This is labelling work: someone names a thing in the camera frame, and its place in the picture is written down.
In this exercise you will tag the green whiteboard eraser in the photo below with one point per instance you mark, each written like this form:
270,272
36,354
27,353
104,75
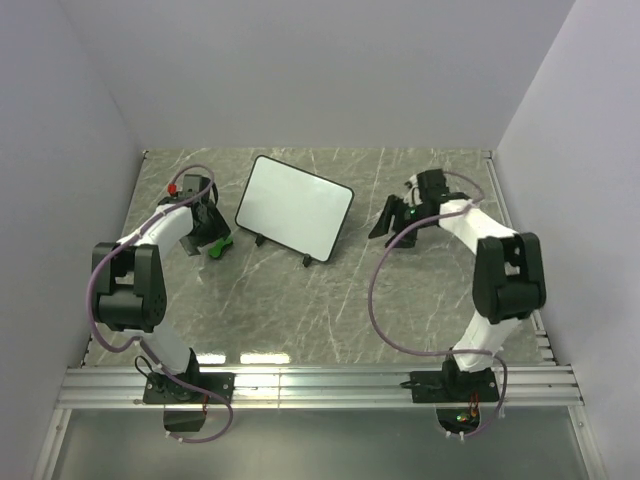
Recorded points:
220,247

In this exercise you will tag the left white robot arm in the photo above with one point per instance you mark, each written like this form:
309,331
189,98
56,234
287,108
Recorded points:
127,291

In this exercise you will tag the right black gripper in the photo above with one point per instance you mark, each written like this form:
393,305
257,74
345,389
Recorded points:
382,226

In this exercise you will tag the small whiteboard black frame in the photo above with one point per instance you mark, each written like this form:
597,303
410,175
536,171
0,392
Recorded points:
294,208

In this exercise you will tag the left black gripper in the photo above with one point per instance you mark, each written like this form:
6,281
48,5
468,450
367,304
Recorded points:
218,228

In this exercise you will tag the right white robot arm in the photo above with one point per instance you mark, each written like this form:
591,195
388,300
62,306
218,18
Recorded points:
508,283

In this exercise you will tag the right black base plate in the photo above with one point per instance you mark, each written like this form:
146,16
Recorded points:
438,387

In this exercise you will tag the aluminium mounting rail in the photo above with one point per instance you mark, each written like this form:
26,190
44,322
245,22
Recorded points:
311,388

